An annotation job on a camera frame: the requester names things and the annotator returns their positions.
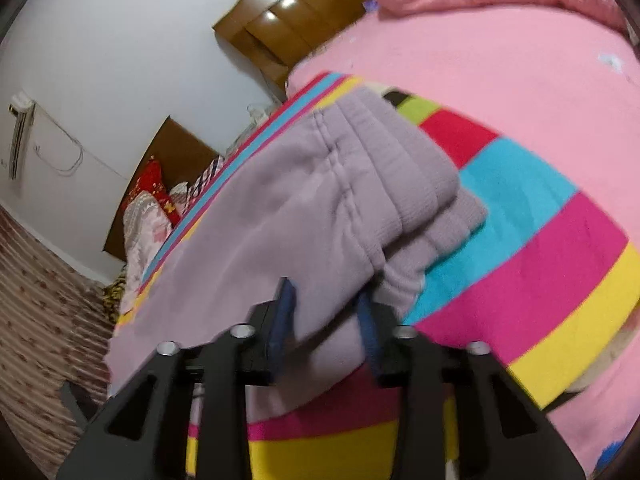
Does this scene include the purple knit pants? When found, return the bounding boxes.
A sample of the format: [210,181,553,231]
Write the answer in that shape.
[105,86,487,422]

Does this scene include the floral curtain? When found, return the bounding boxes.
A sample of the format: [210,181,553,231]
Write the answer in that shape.
[1,212,113,479]

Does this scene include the leopard print blanket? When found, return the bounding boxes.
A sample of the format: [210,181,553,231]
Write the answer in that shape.
[101,266,127,325]

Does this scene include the rainbow striped blanket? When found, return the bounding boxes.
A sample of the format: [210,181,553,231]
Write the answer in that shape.
[106,73,639,479]

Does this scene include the pink floral quilt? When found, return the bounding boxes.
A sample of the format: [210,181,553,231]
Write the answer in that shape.
[119,191,172,314]

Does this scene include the red checkered bed sheet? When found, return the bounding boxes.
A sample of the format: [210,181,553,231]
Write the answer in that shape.
[184,155,226,211]

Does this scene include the red embroidered pillow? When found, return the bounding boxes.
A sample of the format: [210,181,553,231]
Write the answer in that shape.
[120,156,181,226]

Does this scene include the dark wooden headboard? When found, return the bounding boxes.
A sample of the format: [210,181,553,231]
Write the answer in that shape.
[103,117,218,261]

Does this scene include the white air conditioner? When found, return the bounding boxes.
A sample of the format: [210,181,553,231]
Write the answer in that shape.
[9,91,36,180]

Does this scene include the pink bed sheet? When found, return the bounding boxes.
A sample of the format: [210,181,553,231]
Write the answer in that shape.
[288,6,639,474]

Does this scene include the glossy brown wooden headboard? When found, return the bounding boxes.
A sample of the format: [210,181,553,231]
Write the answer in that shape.
[214,0,369,89]

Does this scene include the hanging wall cable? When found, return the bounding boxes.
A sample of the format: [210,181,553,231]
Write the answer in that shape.
[31,104,126,181]

